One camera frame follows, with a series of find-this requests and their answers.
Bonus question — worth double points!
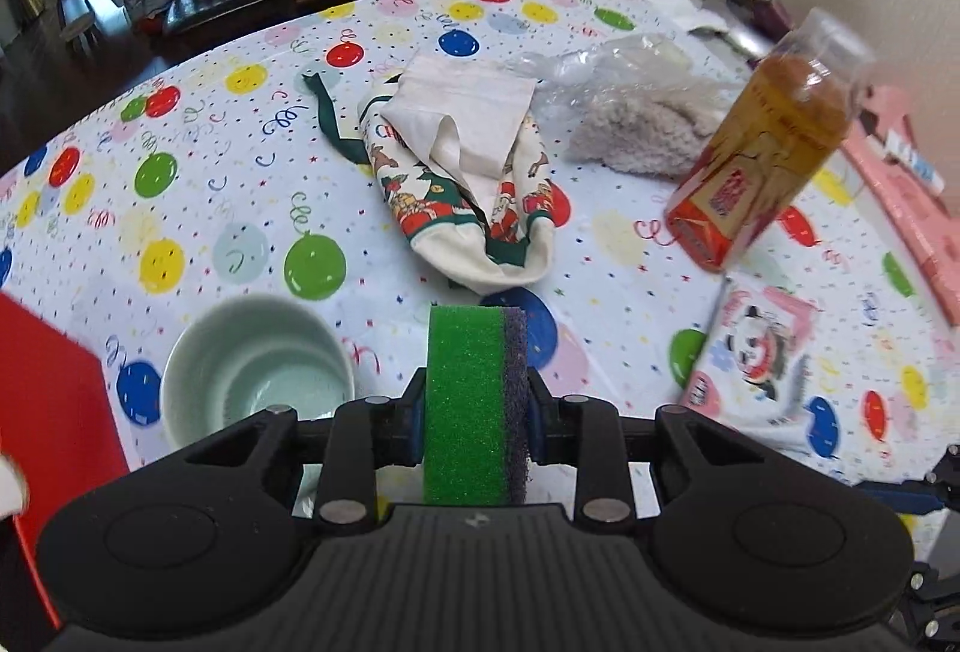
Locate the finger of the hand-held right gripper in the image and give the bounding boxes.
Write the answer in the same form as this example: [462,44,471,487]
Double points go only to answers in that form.
[855,443,960,516]

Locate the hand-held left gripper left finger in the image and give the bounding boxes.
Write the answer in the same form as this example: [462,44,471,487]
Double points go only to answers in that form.
[180,373,428,525]

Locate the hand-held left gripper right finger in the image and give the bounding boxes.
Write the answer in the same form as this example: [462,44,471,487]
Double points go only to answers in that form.
[525,373,758,525]

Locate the green and purple sponge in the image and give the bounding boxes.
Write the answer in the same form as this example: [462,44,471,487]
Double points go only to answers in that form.
[422,304,535,507]

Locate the printed holiday stocking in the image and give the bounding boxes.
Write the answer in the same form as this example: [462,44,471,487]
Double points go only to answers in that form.
[302,68,560,289]

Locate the red storage box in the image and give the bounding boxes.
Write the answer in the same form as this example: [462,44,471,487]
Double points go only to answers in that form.
[0,292,132,630]

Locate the orange drink bottle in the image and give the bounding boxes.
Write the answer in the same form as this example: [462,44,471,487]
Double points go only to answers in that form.
[664,8,878,270]

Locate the pale green ceramic cup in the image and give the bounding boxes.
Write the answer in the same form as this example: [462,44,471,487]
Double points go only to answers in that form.
[160,294,357,454]

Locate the panda print packet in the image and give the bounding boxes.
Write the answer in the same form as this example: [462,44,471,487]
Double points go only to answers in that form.
[679,277,822,432]

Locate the balloon print tablecloth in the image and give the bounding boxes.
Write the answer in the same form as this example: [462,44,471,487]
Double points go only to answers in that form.
[0,0,960,533]

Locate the beige fluffy cloth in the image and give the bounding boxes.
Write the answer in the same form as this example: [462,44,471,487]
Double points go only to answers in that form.
[564,77,740,180]

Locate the white and blue tube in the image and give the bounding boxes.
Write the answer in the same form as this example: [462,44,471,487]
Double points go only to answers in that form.
[883,125,947,192]

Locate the clear plastic bag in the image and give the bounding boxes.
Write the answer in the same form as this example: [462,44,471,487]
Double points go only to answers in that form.
[510,32,740,135]

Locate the white tissue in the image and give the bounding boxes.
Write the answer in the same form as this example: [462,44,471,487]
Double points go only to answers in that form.
[637,0,706,26]

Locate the small wooden stool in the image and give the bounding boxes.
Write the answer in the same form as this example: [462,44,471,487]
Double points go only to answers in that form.
[60,10,98,56]

